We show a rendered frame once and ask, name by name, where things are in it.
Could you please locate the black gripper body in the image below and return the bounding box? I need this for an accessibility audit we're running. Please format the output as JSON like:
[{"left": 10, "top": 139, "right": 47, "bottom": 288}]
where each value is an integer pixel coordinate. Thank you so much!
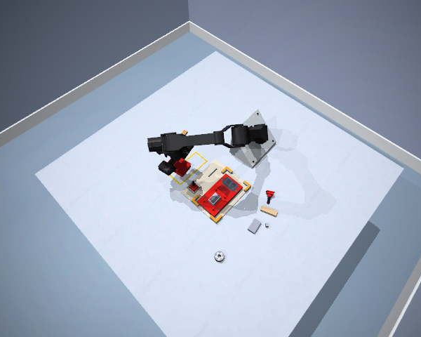
[{"left": 158, "top": 146, "right": 194, "bottom": 176}]

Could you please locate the beige rectangular block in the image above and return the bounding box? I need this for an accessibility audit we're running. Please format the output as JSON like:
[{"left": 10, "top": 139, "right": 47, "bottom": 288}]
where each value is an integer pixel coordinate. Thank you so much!
[{"left": 260, "top": 205, "right": 278, "bottom": 217}]

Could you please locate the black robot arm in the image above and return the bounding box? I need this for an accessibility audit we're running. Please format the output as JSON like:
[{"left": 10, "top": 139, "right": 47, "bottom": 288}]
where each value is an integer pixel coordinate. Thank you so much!
[{"left": 147, "top": 124, "right": 268, "bottom": 158}]

